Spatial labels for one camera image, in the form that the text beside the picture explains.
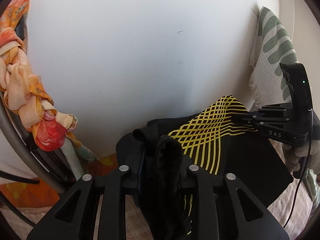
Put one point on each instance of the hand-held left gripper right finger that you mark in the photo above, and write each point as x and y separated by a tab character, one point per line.
190	180

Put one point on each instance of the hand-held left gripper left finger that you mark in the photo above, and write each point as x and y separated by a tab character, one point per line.
130	180

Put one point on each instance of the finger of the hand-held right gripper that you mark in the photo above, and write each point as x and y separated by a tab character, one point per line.
272	110
243	121

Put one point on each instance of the black shirt with yellow lines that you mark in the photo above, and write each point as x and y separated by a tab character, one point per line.
245	160

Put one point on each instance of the person's right hand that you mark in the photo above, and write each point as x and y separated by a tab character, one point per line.
292	160

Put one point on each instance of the green and white patterned pillow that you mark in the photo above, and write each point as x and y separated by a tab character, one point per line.
272	42

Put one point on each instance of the checkered bed blanket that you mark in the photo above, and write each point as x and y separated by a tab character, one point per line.
280	212

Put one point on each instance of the small black tripod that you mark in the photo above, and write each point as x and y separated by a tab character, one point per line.
22	178

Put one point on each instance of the orange floral scarf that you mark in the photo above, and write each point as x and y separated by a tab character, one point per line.
20	80

